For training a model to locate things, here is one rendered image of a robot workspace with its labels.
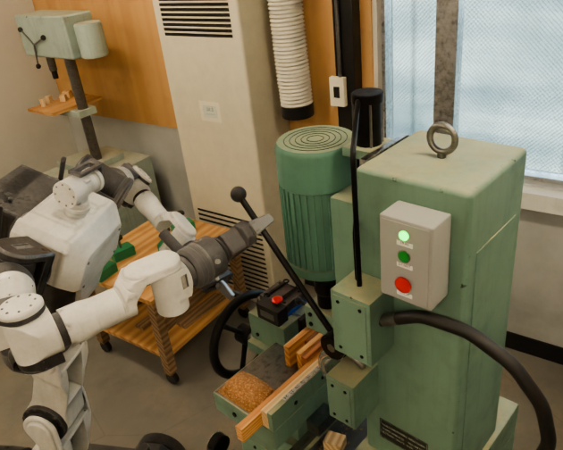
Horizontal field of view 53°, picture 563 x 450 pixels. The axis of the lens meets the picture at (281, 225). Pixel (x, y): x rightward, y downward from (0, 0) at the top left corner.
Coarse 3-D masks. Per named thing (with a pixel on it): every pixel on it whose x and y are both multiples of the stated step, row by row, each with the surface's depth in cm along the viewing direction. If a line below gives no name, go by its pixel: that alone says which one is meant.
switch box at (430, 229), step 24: (384, 216) 93; (408, 216) 91; (432, 216) 91; (384, 240) 95; (408, 240) 91; (432, 240) 88; (384, 264) 97; (408, 264) 93; (432, 264) 90; (384, 288) 100; (432, 288) 93
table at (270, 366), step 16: (256, 352) 161; (272, 352) 152; (256, 368) 148; (272, 368) 147; (288, 368) 146; (272, 384) 142; (224, 400) 139; (320, 400) 141; (240, 416) 137; (304, 416) 137; (256, 432) 135; (272, 432) 129; (288, 432) 133
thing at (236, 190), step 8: (232, 192) 121; (240, 192) 121; (240, 200) 121; (248, 208) 122; (256, 216) 122; (264, 232) 121; (272, 240) 121; (272, 248) 121; (280, 256) 121; (288, 264) 121; (288, 272) 121; (296, 280) 121; (304, 288) 121; (304, 296) 121; (312, 304) 120; (320, 312) 120; (320, 320) 120; (328, 328) 120; (328, 336) 118; (328, 344) 119; (328, 352) 120; (336, 352) 118; (352, 360) 119
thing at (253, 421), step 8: (320, 352) 145; (312, 360) 142; (304, 368) 140; (296, 376) 138; (288, 384) 136; (280, 392) 134; (256, 408) 130; (248, 416) 129; (256, 416) 128; (240, 424) 127; (248, 424) 127; (256, 424) 129; (240, 432) 126; (248, 432) 128; (240, 440) 128
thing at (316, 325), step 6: (306, 306) 141; (318, 306) 140; (306, 312) 142; (312, 312) 140; (324, 312) 138; (330, 312) 138; (306, 318) 143; (312, 318) 141; (330, 318) 136; (312, 324) 142; (318, 324) 141; (318, 330) 142; (324, 330) 140
